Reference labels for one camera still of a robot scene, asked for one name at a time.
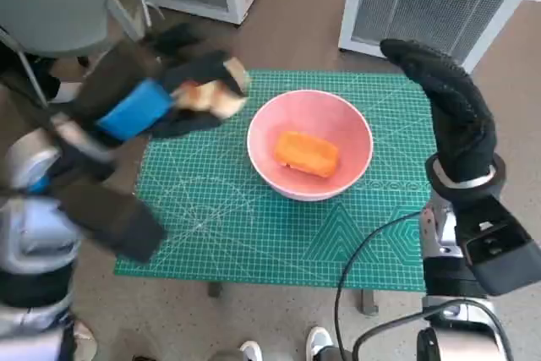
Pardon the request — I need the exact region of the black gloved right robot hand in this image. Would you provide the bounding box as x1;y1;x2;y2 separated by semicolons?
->
380;38;498;184

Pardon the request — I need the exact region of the pink bowl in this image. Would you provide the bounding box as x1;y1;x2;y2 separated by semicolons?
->
247;90;374;202

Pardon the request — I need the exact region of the grey chair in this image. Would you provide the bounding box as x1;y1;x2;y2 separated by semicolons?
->
0;0;153;108

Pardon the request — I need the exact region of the person's foot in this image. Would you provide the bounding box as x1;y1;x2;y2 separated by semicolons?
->
304;325;333;361
239;339;263;361

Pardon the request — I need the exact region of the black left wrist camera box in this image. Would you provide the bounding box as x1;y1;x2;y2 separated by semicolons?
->
54;185;166;263

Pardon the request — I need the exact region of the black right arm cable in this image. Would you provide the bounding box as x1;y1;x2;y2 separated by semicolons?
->
353;298;515;361

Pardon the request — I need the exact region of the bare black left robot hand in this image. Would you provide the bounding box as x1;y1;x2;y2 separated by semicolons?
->
82;23;251;142

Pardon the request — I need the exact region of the round toy bread bun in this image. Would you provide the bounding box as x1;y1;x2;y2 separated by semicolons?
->
173;57;253;119

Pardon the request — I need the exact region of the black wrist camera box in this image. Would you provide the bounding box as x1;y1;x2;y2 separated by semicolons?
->
54;185;166;263
456;195;541;298

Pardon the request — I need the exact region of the white cabinet with vent grille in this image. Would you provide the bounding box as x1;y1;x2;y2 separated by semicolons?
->
337;0;541;73

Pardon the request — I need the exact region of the orange toy bread loaf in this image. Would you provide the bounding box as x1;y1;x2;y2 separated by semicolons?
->
274;131;341;179

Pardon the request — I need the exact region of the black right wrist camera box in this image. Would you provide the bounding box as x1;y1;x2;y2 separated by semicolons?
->
456;195;541;298

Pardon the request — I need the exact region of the person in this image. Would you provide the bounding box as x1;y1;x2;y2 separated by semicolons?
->
0;46;90;104
71;320;98;361

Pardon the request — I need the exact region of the green cutting mat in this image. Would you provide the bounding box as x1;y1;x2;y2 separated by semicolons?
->
112;68;439;293

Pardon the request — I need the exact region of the black camera cable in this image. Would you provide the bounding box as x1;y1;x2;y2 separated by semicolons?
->
333;211;424;361

